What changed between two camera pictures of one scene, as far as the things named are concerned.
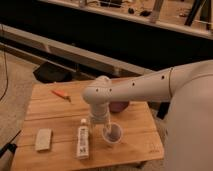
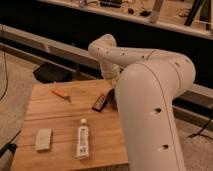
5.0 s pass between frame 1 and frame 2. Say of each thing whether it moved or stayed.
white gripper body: moved
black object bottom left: stayed
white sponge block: stayed
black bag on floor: stayed
